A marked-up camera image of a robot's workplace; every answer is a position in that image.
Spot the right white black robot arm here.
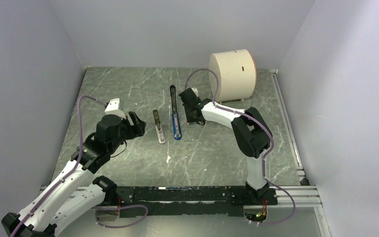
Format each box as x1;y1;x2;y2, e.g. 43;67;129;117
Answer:
179;88;273;204

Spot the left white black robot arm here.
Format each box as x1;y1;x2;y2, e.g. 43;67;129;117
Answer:
1;109;147;237

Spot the cream cylindrical drum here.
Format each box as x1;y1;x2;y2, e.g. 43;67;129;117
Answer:
209;49;257;102

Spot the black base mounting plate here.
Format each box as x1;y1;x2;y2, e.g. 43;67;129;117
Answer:
99;186;278;218

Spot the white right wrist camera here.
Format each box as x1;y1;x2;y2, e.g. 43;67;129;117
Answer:
191;87;199;97

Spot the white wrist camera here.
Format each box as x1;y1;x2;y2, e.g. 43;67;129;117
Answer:
105;98;126;119
191;87;199;97

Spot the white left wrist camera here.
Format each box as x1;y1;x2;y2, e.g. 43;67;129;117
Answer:
105;98;126;119

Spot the aluminium rail frame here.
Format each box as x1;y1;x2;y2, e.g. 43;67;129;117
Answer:
24;69;332;237

